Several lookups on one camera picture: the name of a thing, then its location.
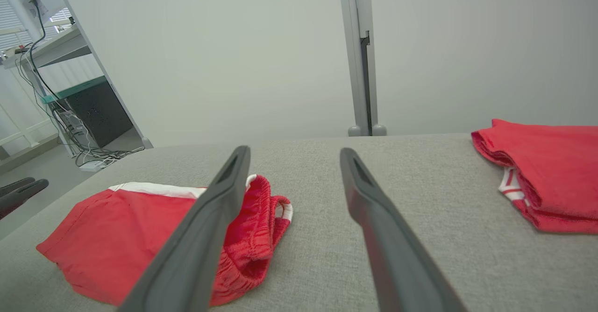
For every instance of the red basketball jersey shirt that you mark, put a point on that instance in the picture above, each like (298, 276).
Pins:
(560, 172)

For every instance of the white desk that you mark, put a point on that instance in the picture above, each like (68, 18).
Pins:
(51, 48)

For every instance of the grey partition edge frame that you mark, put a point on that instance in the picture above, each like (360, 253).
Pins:
(103, 64)

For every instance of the grey partition post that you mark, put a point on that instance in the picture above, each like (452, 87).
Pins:
(357, 60)

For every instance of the grey cylindrical post foot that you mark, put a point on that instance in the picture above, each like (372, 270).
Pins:
(354, 131)
(379, 130)

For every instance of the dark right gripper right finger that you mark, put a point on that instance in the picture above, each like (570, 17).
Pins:
(397, 256)

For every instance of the black computer tower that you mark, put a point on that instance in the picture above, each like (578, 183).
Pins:
(100, 113)

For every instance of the red white-striped shorts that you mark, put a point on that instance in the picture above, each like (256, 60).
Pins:
(112, 237)

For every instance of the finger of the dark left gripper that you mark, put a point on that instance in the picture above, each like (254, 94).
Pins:
(18, 184)
(23, 195)

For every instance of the green-edged shelf board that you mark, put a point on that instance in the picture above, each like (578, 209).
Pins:
(70, 90)

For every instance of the white power strip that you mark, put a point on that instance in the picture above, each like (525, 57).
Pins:
(93, 165)

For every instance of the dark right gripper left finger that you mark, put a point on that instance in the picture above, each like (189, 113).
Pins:
(196, 246)

